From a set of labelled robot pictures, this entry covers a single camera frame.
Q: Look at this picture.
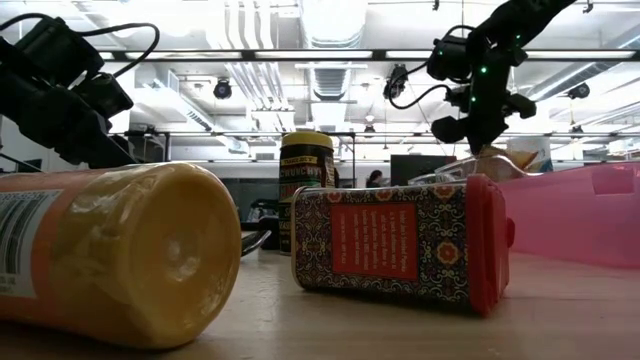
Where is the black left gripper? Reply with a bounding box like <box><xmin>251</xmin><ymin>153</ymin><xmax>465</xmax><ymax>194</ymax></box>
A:
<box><xmin>0</xmin><ymin>38</ymin><xmax>138</xmax><ymax>170</ymax></box>

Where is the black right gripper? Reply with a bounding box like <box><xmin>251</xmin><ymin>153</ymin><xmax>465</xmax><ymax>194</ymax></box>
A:
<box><xmin>429</xmin><ymin>33</ymin><xmax>539</xmax><ymax>157</ymax></box>

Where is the orange spice bottle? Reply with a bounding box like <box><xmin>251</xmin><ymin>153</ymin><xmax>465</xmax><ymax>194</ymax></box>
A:
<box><xmin>0</xmin><ymin>160</ymin><xmax>244</xmax><ymax>350</ymax></box>

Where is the patterned paprika tin red lid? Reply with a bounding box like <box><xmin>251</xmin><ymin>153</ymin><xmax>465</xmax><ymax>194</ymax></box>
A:
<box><xmin>290</xmin><ymin>173</ymin><xmax>516</xmax><ymax>319</ymax></box>

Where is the black spoon teal handle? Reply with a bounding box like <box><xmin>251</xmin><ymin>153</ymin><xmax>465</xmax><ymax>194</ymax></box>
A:
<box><xmin>240</xmin><ymin>228</ymin><xmax>274</xmax><ymax>258</ymax></box>

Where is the yellow lid jar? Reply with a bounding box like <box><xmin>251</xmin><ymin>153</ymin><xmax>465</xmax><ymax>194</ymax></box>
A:
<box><xmin>277</xmin><ymin>130</ymin><xmax>337</xmax><ymax>255</ymax></box>

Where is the clear plastic bin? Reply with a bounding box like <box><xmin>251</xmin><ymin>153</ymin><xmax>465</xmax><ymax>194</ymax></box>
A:
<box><xmin>407</xmin><ymin>153</ymin><xmax>532</xmax><ymax>187</ymax></box>

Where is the black monitor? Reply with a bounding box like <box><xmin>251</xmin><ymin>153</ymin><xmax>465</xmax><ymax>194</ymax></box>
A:
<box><xmin>389</xmin><ymin>153</ymin><xmax>445</xmax><ymax>188</ymax></box>

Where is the pink plastic bin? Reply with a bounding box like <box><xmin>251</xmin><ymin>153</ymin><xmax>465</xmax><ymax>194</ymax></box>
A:
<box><xmin>494</xmin><ymin>160</ymin><xmax>640</xmax><ymax>271</ymax></box>

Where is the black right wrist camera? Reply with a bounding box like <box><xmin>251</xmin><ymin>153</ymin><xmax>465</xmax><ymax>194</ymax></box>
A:
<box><xmin>426</xmin><ymin>33</ymin><xmax>475</xmax><ymax>84</ymax></box>

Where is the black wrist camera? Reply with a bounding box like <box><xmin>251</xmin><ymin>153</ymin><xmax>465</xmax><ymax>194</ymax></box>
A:
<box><xmin>426</xmin><ymin>33</ymin><xmax>475</xmax><ymax>84</ymax></box>
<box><xmin>14</xmin><ymin>16</ymin><xmax>107</xmax><ymax>91</ymax></box>

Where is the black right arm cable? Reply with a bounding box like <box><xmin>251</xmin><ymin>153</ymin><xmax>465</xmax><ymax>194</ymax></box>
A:
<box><xmin>387</xmin><ymin>23</ymin><xmax>476</xmax><ymax>111</ymax></box>

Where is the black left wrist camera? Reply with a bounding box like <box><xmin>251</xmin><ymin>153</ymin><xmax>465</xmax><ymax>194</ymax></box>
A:
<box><xmin>14</xmin><ymin>16</ymin><xmax>107</xmax><ymax>91</ymax></box>

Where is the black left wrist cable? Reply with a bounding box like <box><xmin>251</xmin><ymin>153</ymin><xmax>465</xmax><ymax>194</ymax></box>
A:
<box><xmin>0</xmin><ymin>12</ymin><xmax>161</xmax><ymax>81</ymax></box>

